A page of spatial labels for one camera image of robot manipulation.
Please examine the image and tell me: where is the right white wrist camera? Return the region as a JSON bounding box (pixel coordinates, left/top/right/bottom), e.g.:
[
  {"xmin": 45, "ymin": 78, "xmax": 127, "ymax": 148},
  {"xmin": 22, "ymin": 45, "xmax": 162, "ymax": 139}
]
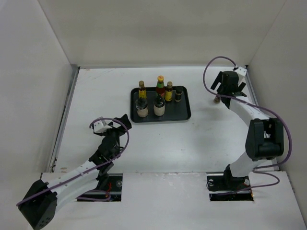
[{"xmin": 233, "ymin": 66, "xmax": 247, "ymax": 83}]

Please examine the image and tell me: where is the yellow label bottle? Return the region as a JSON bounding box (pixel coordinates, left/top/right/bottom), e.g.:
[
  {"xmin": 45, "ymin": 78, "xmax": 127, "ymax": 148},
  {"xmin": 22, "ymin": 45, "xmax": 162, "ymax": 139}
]
[
  {"xmin": 138, "ymin": 80, "xmax": 147, "ymax": 99},
  {"xmin": 165, "ymin": 81, "xmax": 173, "ymax": 102}
]

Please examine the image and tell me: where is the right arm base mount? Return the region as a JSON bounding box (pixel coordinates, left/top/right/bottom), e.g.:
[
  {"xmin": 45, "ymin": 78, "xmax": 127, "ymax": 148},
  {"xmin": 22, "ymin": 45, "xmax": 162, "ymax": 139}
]
[{"xmin": 206, "ymin": 167, "xmax": 254, "ymax": 202}]

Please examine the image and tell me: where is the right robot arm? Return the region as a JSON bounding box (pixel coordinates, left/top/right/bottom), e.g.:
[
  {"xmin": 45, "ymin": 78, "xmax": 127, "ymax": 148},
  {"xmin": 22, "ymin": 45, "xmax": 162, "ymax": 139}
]
[{"xmin": 211, "ymin": 71, "xmax": 284, "ymax": 190}]

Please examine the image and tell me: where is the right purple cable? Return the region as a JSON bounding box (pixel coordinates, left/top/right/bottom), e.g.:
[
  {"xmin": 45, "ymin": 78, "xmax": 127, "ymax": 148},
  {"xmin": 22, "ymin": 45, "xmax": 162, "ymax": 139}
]
[{"xmin": 203, "ymin": 56, "xmax": 293, "ymax": 192}]

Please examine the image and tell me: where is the black rectangular tray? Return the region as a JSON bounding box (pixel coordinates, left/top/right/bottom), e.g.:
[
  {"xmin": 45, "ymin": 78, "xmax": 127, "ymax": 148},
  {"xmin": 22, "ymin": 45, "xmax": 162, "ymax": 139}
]
[{"xmin": 130, "ymin": 86, "xmax": 191, "ymax": 123}]

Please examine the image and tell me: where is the clear jar black stopper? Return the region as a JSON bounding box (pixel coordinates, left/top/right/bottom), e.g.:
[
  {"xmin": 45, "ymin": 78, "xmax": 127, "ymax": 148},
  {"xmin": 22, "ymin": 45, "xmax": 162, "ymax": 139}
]
[
  {"xmin": 153, "ymin": 95, "xmax": 165, "ymax": 116},
  {"xmin": 135, "ymin": 98, "xmax": 148, "ymax": 118}
]

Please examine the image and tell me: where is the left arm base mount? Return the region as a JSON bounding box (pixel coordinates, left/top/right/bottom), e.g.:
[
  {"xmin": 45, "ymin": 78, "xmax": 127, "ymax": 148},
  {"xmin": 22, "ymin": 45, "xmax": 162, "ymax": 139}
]
[{"xmin": 76, "ymin": 173, "xmax": 123, "ymax": 202}]

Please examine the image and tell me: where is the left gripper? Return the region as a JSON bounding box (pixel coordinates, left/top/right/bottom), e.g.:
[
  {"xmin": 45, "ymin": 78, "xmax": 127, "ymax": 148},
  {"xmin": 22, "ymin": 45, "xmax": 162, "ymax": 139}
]
[{"xmin": 99, "ymin": 114, "xmax": 130, "ymax": 143}]

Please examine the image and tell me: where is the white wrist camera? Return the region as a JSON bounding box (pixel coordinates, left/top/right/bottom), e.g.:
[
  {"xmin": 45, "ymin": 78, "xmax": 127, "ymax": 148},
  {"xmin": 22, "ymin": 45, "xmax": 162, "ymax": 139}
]
[
  {"xmin": 233, "ymin": 66, "xmax": 247, "ymax": 83},
  {"xmin": 93, "ymin": 120, "xmax": 107, "ymax": 133}
]

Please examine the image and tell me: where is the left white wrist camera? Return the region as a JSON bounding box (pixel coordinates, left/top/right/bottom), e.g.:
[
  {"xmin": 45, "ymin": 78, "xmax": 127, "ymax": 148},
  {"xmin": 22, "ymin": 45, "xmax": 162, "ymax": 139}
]
[{"xmin": 93, "ymin": 120, "xmax": 107, "ymax": 133}]

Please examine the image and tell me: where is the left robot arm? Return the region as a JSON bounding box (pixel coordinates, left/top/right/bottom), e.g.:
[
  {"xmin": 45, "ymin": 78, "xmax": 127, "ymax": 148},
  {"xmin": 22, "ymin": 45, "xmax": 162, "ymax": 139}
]
[{"xmin": 17, "ymin": 114, "xmax": 132, "ymax": 230}]

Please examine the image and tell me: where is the red sauce bottle green label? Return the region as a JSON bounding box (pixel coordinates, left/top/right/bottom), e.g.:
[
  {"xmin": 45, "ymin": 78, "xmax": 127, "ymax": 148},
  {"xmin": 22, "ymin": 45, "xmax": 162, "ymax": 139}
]
[{"xmin": 155, "ymin": 75, "xmax": 165, "ymax": 98}]

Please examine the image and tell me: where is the small black-cap spice shaker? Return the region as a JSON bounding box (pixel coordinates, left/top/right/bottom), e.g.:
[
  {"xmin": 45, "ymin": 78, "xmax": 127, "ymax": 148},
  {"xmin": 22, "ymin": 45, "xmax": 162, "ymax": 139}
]
[{"xmin": 175, "ymin": 86, "xmax": 183, "ymax": 102}]

